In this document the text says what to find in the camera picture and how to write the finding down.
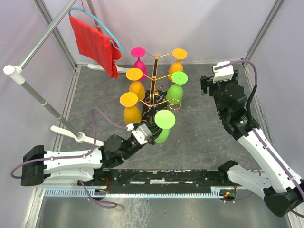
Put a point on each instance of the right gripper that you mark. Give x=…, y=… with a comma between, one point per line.
x=206, y=82

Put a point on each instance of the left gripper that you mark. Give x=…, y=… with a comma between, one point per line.
x=155, y=131

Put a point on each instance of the green wine glass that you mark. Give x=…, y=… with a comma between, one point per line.
x=165, y=120
x=175, y=92

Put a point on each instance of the orange wine glass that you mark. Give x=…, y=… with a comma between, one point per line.
x=134, y=74
x=131, y=113
x=178, y=54

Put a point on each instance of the green wine glass front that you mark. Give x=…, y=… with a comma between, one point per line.
x=175, y=92

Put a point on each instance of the orange wine glass front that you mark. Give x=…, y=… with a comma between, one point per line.
x=178, y=54

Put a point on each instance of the pink wine glass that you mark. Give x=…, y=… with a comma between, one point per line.
x=139, y=52

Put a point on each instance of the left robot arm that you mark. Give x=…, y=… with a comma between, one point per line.
x=40, y=166

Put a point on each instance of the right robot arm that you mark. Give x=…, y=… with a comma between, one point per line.
x=282, y=189

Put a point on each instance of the red cloth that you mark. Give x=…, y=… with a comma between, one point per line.
x=95, y=45

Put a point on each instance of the white clothes stand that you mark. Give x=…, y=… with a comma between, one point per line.
x=23, y=121

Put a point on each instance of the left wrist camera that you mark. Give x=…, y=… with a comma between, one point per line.
x=141, y=133

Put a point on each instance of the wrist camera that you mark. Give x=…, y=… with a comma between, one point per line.
x=223, y=74
x=141, y=133

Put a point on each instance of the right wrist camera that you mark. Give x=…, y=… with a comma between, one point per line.
x=223, y=74

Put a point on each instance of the gold wire glass rack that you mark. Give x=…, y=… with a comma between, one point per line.
x=156, y=100

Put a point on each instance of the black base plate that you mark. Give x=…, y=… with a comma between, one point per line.
x=118, y=177

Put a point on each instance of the white slotted cable duct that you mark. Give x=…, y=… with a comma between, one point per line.
x=140, y=191

